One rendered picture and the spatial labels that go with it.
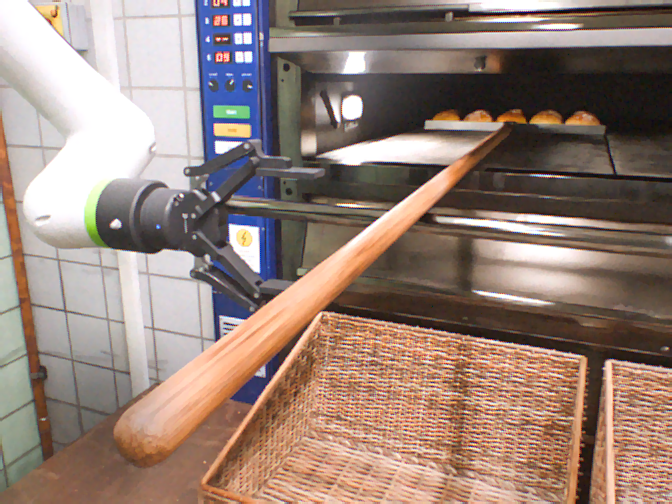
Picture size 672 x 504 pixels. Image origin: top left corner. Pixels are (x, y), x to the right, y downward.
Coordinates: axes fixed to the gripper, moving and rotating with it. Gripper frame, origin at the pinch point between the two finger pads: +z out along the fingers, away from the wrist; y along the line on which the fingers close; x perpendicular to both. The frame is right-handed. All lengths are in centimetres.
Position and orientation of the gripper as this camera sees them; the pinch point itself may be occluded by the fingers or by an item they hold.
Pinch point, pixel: (310, 234)
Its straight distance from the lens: 65.9
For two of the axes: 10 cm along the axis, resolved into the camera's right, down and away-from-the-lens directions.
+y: -0.1, 9.6, 2.8
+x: -3.7, 2.6, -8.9
